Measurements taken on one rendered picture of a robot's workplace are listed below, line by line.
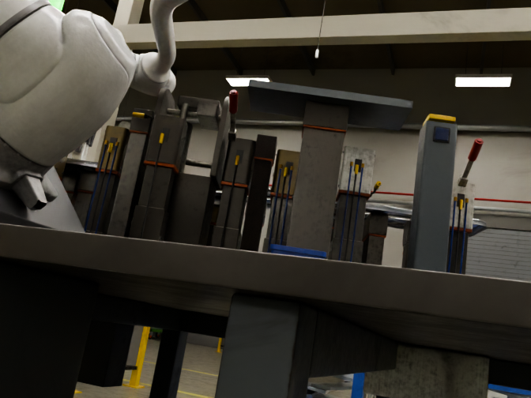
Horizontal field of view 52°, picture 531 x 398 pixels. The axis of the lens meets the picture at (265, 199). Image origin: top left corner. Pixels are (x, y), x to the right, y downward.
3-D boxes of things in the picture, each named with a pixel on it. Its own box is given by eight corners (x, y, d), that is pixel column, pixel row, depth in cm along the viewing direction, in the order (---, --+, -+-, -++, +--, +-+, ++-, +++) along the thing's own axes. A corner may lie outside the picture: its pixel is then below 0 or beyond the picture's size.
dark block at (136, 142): (124, 277, 135) (159, 120, 145) (116, 274, 129) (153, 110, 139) (105, 274, 136) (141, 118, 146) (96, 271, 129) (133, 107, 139)
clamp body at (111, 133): (105, 276, 139) (137, 139, 147) (91, 272, 128) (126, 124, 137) (80, 272, 139) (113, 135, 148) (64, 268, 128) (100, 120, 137)
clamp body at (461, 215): (454, 333, 136) (465, 193, 145) (470, 333, 124) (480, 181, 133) (424, 328, 136) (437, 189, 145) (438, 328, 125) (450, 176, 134)
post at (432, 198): (434, 324, 120) (450, 136, 130) (444, 323, 112) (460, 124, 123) (399, 318, 120) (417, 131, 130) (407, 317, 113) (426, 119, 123)
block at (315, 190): (321, 306, 121) (345, 118, 132) (324, 304, 113) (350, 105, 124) (276, 298, 122) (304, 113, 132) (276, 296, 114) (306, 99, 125)
